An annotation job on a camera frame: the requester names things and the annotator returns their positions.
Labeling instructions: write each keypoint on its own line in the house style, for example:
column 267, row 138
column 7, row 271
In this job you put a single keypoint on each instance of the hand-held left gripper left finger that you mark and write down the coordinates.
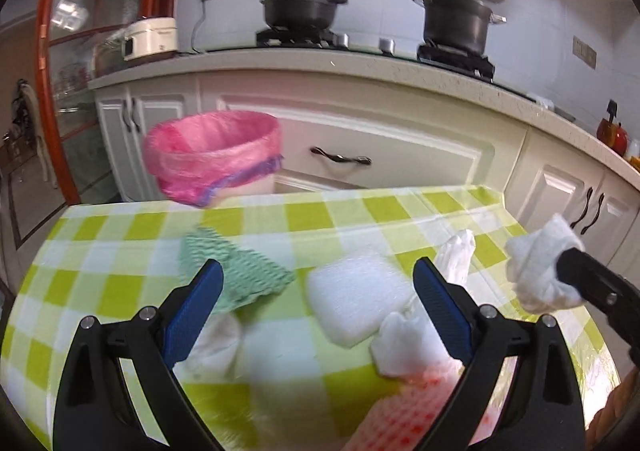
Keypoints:
column 195, row 316

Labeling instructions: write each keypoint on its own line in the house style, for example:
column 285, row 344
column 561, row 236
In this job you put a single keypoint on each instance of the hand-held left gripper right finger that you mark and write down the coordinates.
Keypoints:
column 442, row 316

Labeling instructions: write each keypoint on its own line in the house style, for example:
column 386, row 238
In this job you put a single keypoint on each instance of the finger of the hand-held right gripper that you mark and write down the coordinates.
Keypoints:
column 595, row 281

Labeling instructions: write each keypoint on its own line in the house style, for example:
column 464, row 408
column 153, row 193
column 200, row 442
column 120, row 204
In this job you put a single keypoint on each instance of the white tissue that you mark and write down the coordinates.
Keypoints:
column 535, row 261
column 405, row 343
column 217, row 346

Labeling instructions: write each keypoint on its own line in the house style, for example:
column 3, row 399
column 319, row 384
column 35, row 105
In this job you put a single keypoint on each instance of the trash bin with pink bag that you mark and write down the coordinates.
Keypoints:
column 215, row 156

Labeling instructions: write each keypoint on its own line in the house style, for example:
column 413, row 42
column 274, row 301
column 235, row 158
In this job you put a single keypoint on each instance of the white plastic bag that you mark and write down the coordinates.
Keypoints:
column 457, row 253

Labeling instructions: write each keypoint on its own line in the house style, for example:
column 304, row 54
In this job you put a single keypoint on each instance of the green mesh cloth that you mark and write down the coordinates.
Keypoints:
column 250, row 276

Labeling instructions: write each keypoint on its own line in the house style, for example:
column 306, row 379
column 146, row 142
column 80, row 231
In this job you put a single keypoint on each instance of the white foam sheet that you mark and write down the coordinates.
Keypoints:
column 355, row 296

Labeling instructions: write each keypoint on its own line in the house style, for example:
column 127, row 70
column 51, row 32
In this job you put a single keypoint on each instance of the green checked tablecloth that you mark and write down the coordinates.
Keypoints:
column 300, row 381

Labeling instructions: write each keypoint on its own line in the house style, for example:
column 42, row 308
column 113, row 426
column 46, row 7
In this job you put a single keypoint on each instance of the white kitchen base cabinet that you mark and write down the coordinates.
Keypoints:
column 425, row 146

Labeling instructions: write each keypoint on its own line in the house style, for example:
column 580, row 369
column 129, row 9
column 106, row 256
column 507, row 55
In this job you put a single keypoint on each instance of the cream dining chair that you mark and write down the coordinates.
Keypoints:
column 42, row 146

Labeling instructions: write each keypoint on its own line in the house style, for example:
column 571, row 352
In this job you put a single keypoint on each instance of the black gas stove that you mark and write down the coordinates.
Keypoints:
column 360, row 48

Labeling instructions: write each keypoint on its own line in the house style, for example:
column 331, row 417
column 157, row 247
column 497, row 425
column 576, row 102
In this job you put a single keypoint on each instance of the white rice cooker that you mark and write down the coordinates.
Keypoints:
column 150, row 38

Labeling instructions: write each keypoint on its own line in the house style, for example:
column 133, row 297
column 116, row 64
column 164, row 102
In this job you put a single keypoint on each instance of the grey stockpot with lid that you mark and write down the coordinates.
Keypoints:
column 455, row 23

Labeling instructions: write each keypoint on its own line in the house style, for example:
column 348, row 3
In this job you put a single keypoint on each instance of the glass sliding door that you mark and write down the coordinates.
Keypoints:
column 80, row 31

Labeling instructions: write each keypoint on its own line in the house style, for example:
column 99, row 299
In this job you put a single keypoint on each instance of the black casserole pot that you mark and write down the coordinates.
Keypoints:
column 300, row 8

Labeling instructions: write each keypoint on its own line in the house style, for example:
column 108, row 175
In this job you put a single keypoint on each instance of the red wooden door frame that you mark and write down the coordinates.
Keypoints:
column 45, row 81

